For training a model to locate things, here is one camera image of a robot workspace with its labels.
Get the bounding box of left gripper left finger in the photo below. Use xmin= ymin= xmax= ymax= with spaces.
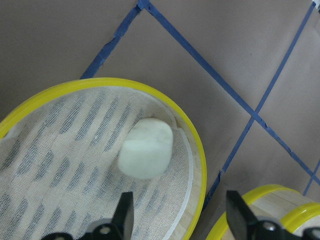
xmin=87 ymin=191 xmax=134 ymax=240

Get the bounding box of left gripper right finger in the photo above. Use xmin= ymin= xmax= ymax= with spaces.
xmin=226 ymin=190 xmax=283 ymax=240

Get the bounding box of white bun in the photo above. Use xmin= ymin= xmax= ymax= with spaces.
xmin=117 ymin=118 xmax=174 ymax=180

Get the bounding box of yellow steamer layer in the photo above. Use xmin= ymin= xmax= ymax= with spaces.
xmin=207 ymin=184 xmax=320 ymax=240
xmin=0 ymin=77 xmax=208 ymax=240

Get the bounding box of white steamer cloth liner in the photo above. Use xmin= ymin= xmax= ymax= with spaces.
xmin=0 ymin=86 xmax=195 ymax=240

